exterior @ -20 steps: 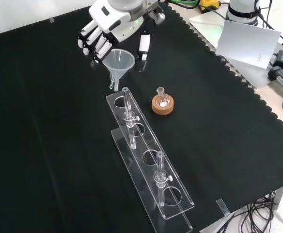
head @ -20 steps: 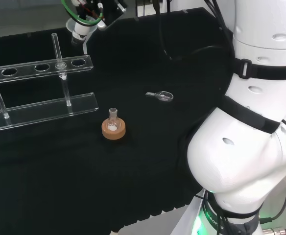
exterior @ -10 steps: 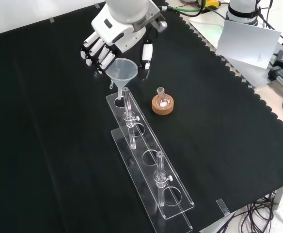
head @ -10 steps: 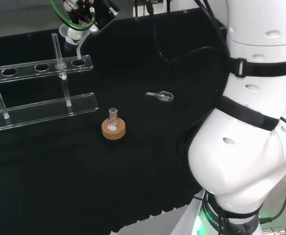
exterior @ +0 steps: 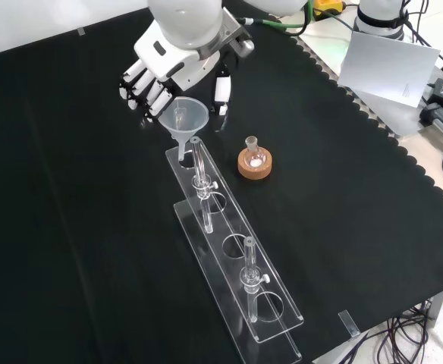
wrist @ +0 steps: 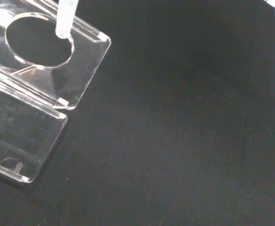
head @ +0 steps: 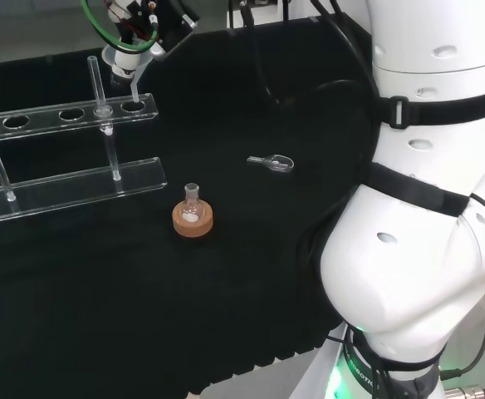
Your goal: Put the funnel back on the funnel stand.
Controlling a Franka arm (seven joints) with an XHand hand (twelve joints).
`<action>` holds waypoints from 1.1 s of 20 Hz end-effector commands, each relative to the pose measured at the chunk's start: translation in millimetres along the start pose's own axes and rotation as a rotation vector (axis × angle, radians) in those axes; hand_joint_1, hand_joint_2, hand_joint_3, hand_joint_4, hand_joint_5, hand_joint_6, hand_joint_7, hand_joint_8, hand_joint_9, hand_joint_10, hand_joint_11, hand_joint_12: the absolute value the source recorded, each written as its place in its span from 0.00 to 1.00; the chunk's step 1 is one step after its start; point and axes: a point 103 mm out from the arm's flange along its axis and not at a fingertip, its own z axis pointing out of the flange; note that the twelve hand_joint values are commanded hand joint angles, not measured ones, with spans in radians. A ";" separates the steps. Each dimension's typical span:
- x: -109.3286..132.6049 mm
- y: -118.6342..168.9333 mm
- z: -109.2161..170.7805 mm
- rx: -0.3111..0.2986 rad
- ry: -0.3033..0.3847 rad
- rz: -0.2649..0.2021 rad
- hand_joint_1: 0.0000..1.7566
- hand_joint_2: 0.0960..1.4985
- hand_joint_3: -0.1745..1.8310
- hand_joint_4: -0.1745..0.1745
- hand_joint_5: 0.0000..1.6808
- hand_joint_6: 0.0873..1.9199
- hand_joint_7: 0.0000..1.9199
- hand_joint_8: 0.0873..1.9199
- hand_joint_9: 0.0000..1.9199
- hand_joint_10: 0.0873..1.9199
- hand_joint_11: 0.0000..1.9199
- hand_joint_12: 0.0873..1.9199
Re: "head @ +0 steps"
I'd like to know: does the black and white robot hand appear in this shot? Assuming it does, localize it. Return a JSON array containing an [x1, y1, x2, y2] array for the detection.
[[105, 0, 203, 89]]

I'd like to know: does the clear plastic funnel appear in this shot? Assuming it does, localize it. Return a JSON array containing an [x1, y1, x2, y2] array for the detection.
[[101, 45, 153, 105]]

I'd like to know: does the clear acrylic funnel stand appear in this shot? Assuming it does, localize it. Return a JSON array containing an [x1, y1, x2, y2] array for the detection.
[[0, 56, 169, 228]]

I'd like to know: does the clear glass weighing funnel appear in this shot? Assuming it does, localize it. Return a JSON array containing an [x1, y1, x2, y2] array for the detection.
[[246, 152, 296, 175]]

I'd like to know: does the round-bottom glass flask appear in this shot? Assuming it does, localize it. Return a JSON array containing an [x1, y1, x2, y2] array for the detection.
[[182, 182, 204, 224]]

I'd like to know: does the black bench cloth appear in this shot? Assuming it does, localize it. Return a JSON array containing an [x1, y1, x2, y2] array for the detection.
[[0, 18, 379, 397]]

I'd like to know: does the green cable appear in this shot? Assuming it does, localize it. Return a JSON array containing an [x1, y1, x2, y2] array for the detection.
[[80, 0, 161, 53]]

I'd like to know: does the black cable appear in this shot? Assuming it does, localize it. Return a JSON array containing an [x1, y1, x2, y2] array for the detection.
[[311, 0, 383, 101], [240, 0, 293, 109]]

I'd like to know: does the cork ring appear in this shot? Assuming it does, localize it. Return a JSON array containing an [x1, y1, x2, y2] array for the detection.
[[171, 198, 215, 239]]

